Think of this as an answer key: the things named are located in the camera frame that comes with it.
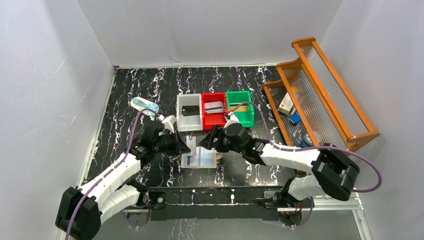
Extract blue tape roll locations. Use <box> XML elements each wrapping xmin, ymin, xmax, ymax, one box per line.
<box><xmin>299</xmin><ymin>133</ymin><xmax>314</xmax><ymax>148</ymax></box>

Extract aluminium frame rail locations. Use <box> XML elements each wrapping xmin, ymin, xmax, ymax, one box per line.
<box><xmin>56</xmin><ymin>165</ymin><xmax>373</xmax><ymax>240</ymax></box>

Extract red plastic bin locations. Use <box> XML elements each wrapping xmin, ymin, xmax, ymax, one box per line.
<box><xmin>201</xmin><ymin>92</ymin><xmax>228</xmax><ymax>131</ymax></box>

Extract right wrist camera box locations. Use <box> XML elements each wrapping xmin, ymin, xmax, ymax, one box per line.
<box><xmin>223</xmin><ymin>111</ymin><xmax>240</xmax><ymax>129</ymax></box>

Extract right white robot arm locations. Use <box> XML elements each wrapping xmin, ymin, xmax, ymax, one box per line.
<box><xmin>199</xmin><ymin>123</ymin><xmax>360</xmax><ymax>207</ymax></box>

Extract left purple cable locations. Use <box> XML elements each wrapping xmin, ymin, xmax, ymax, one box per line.
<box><xmin>64</xmin><ymin>108</ymin><xmax>163</xmax><ymax>240</ymax></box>

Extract purple cable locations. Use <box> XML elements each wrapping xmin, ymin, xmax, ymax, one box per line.
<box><xmin>226</xmin><ymin>101</ymin><xmax>383</xmax><ymax>228</ymax></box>
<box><xmin>64</xmin><ymin>108</ymin><xmax>163</xmax><ymax>240</ymax></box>

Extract gold card in green bin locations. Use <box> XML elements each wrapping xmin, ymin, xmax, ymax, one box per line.
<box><xmin>229</xmin><ymin>103</ymin><xmax>249</xmax><ymax>112</ymax></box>

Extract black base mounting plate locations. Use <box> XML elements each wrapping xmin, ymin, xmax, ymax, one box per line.
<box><xmin>117</xmin><ymin>187</ymin><xmax>314</xmax><ymax>222</ymax></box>

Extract orange wooden shelf rack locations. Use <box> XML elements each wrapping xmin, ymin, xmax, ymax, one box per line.
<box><xmin>262</xmin><ymin>37</ymin><xmax>380</xmax><ymax>152</ymax></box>

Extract black card in white bin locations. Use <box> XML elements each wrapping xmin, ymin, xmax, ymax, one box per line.
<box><xmin>181</xmin><ymin>105</ymin><xmax>200</xmax><ymax>116</ymax></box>

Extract grey cards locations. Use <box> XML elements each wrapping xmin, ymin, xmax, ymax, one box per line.
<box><xmin>203</xmin><ymin>101</ymin><xmax>225</xmax><ymax>114</ymax></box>

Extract blue small object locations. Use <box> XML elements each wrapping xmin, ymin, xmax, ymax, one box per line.
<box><xmin>289</xmin><ymin>113</ymin><xmax>302</xmax><ymax>125</ymax></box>

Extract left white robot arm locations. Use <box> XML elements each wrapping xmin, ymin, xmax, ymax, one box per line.
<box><xmin>55</xmin><ymin>122</ymin><xmax>191</xmax><ymax>240</ymax></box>

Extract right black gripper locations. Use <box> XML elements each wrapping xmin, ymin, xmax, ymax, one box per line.
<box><xmin>198</xmin><ymin>124</ymin><xmax>244</xmax><ymax>155</ymax></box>

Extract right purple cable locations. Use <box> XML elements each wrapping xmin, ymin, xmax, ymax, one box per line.
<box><xmin>226</xmin><ymin>101</ymin><xmax>383</xmax><ymax>228</ymax></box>

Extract oval white blue package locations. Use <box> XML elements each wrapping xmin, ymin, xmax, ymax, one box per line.
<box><xmin>130</xmin><ymin>97</ymin><xmax>160</xmax><ymax>113</ymax></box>

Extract green plastic bin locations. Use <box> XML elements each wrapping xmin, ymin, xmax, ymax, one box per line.
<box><xmin>225</xmin><ymin>90</ymin><xmax>255</xmax><ymax>128</ymax></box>

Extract white plastic bin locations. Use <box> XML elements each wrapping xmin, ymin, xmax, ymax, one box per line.
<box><xmin>176</xmin><ymin>93</ymin><xmax>203</xmax><ymax>132</ymax></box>

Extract white grey card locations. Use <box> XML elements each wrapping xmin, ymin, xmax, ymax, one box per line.
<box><xmin>186</xmin><ymin>135</ymin><xmax>197</xmax><ymax>157</ymax></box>

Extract white red small box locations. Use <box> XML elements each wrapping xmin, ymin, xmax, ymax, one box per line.
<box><xmin>277</xmin><ymin>92</ymin><xmax>294</xmax><ymax>115</ymax></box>

